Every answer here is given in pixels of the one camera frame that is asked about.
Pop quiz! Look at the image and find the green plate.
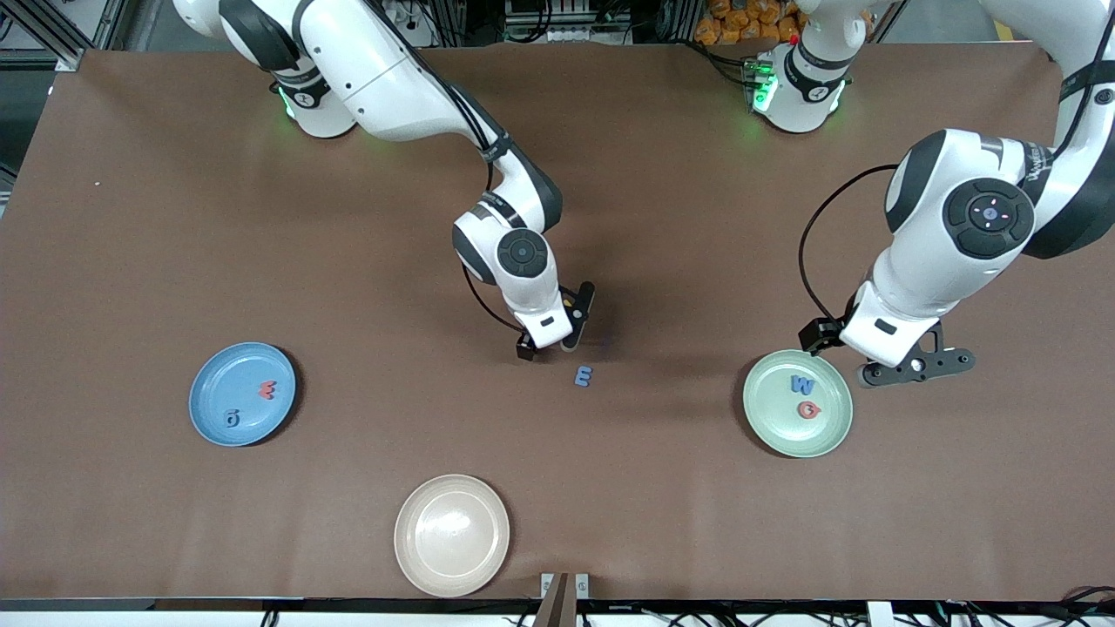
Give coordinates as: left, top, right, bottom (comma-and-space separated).
742, 349, 855, 459

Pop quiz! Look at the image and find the beige plate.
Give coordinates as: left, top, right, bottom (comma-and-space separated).
394, 474, 511, 598

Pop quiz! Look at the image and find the black equipment rack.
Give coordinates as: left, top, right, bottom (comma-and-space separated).
503, 0, 632, 46

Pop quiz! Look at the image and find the blue plate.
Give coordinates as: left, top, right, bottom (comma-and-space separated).
188, 341, 298, 448

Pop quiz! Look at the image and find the pile of orange items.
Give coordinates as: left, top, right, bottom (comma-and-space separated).
694, 0, 802, 44

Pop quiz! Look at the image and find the white power strip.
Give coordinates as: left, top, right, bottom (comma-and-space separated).
370, 0, 434, 36

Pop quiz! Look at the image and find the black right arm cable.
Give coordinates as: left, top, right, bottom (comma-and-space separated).
366, 0, 524, 337

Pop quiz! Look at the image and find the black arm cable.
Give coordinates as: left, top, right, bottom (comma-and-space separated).
798, 0, 1115, 323
366, 0, 524, 337

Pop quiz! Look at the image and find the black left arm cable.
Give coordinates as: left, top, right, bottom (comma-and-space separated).
798, 0, 1115, 323

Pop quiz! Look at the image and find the metal table edge bracket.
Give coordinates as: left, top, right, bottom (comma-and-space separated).
540, 572, 591, 627

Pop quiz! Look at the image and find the black cable bundle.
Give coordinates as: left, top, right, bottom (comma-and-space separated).
1058, 585, 1115, 627

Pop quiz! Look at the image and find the aluminium frame post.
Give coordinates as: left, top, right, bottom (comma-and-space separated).
0, 0, 118, 72

